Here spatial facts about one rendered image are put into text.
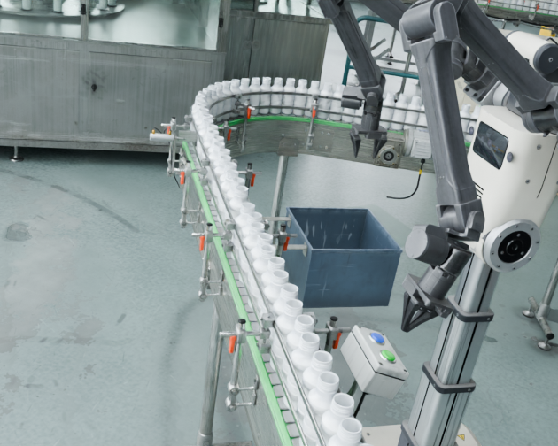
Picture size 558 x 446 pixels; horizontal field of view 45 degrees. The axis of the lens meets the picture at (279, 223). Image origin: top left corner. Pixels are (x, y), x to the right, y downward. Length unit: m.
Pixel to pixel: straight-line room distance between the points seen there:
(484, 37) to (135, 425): 2.00
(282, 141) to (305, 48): 3.82
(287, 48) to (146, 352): 4.42
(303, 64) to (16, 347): 4.67
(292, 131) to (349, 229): 0.90
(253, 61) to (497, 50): 5.58
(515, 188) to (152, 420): 1.71
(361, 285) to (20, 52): 3.18
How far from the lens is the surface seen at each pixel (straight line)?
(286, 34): 6.91
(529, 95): 1.48
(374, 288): 2.26
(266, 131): 3.19
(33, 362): 3.11
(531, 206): 1.81
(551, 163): 1.77
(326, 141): 3.26
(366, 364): 1.39
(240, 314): 1.66
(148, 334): 3.25
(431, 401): 2.15
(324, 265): 2.14
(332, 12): 1.82
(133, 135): 4.94
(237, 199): 1.90
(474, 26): 1.38
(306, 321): 1.38
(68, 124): 4.91
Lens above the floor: 1.91
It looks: 26 degrees down
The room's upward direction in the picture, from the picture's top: 9 degrees clockwise
